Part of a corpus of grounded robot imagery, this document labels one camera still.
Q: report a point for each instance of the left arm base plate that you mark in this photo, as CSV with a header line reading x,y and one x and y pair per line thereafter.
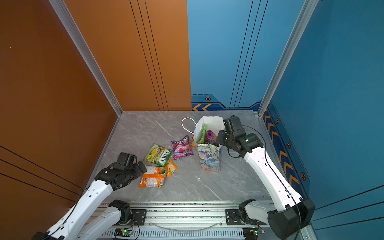
x,y
138,216

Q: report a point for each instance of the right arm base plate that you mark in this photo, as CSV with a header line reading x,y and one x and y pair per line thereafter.
x,y
234,218

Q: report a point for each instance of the left green circuit board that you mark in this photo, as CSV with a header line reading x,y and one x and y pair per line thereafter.
x,y
126,233

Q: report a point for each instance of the green Lays chips bag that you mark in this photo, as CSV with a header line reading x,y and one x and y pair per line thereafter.
x,y
203,137

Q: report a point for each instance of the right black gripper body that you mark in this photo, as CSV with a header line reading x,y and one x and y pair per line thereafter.
x,y
224,139

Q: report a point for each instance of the purple small snack bag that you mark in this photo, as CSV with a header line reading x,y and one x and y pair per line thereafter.
x,y
182,148

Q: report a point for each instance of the green circuit board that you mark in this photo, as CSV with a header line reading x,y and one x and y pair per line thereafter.
x,y
252,233
126,233

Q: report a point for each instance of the aluminium corner post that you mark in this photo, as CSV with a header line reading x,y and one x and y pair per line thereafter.
x,y
75,34
294,38

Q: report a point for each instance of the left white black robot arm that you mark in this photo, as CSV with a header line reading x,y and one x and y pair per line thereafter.
x,y
74,226

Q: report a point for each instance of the small orange yellow snack pack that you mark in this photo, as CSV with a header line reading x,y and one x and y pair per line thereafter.
x,y
170,168

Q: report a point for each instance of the green yellow Fox's candy bag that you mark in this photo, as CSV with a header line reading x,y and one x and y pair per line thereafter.
x,y
158,155

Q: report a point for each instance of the colourful white paper bag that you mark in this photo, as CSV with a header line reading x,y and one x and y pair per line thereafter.
x,y
209,154

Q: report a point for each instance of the orange snack bag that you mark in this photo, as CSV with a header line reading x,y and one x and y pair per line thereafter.
x,y
154,177

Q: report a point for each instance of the right green circuit board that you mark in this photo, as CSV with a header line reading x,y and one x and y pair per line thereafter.
x,y
252,233

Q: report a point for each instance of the right aluminium corner post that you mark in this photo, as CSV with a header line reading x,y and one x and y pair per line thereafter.
x,y
294,38

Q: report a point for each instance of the purple grape candy bag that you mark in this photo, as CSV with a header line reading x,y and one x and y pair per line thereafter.
x,y
210,138

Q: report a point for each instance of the left aluminium corner post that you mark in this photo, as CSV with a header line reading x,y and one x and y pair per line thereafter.
x,y
75,34

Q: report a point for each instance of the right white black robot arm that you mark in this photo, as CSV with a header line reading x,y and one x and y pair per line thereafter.
x,y
292,212

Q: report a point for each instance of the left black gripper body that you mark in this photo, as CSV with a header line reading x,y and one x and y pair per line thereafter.
x,y
135,172

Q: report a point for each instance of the aluminium rail frame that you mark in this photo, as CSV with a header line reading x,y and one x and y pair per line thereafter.
x,y
174,216

